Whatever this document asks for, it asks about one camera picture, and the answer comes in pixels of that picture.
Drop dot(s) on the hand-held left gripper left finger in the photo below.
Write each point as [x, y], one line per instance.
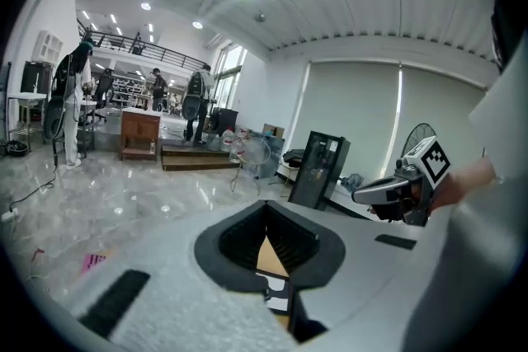
[173, 292]

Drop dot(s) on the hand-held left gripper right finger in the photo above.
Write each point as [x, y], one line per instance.
[354, 259]

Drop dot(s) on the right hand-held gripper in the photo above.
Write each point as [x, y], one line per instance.
[435, 165]

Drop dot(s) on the person's right forearm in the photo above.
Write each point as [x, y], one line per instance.
[462, 187]

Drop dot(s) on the blue cloth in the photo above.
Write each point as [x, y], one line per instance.
[352, 182]

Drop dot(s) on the black standing fan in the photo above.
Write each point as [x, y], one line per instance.
[414, 136]

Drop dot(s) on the black glass-door cabinet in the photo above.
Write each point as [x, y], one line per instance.
[317, 169]

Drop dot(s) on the pink book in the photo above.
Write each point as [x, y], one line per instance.
[92, 263]

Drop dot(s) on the dark cloth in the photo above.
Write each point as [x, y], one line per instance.
[293, 156]

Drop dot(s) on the large blue water jug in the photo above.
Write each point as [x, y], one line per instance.
[276, 156]

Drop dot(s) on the wooden step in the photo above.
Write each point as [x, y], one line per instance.
[194, 162]

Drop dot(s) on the small clear bottle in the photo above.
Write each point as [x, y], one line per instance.
[152, 146]

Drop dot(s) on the clear water bottle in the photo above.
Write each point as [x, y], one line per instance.
[213, 142]
[237, 150]
[227, 139]

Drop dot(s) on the person's shirt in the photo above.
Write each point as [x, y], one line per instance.
[507, 115]

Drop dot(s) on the wooden cabinet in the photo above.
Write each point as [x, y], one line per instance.
[140, 132]

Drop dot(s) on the black low cabinet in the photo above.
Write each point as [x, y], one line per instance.
[224, 121]

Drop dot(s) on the white power strip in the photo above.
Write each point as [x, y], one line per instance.
[9, 215]

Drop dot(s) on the tall glass window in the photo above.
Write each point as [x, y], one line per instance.
[229, 78]

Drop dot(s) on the black office chair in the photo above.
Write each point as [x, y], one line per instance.
[104, 88]

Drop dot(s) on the white table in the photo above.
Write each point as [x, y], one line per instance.
[26, 96]

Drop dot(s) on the round ceiling downlight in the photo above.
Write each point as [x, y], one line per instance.
[197, 24]
[145, 6]

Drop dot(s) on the black mezzanine railing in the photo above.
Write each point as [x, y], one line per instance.
[123, 42]

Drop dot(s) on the white wall shelf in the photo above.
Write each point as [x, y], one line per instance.
[48, 47]

